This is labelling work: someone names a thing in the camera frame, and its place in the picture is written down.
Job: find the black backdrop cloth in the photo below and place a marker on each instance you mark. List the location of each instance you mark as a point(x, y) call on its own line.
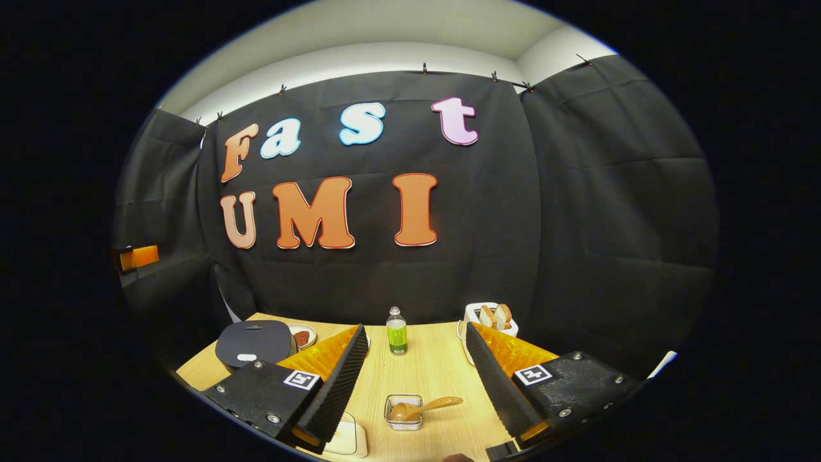
point(577, 224)

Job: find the white flat object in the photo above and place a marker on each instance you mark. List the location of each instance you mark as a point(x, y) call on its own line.
point(664, 364)

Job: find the white square container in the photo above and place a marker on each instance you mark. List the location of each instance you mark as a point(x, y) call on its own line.
point(349, 439)

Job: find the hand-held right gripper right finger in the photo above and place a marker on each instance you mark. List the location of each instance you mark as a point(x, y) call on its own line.
point(497, 391)

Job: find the small plate with meat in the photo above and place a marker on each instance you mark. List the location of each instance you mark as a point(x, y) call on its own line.
point(301, 337)

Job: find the clear square chopstick holder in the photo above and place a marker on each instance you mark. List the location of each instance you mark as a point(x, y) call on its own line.
point(404, 425)

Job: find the green label drink bottle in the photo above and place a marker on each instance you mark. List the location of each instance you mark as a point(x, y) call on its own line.
point(397, 337)

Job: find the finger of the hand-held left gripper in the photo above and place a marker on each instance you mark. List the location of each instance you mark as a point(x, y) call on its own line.
point(146, 256)

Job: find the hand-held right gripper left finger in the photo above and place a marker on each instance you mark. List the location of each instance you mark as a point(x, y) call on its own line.
point(340, 385)

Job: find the black rice cooker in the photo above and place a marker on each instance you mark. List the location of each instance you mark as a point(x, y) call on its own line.
point(253, 340)

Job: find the wooden spoon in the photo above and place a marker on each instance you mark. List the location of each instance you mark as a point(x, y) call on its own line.
point(442, 404)

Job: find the toast bread slice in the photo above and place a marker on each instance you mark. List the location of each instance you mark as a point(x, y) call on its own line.
point(487, 317)
point(503, 316)

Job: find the white toaster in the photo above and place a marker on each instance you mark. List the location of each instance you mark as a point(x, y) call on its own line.
point(469, 311)

